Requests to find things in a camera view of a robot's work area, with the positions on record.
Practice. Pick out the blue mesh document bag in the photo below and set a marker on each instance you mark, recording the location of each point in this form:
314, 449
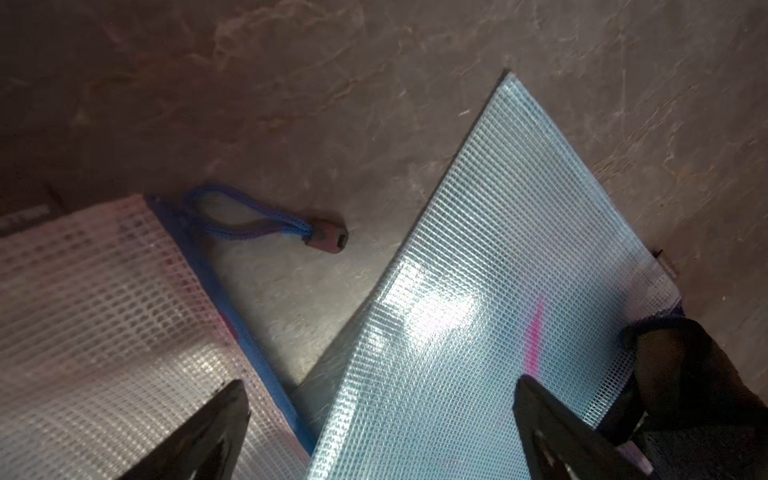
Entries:
519, 264

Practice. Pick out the white mesh document bag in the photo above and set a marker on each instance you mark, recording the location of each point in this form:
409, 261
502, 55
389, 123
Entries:
114, 331

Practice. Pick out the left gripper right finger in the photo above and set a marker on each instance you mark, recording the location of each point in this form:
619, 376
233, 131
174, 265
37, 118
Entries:
559, 445

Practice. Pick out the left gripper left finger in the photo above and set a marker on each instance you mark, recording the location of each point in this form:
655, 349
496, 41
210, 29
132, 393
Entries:
206, 446

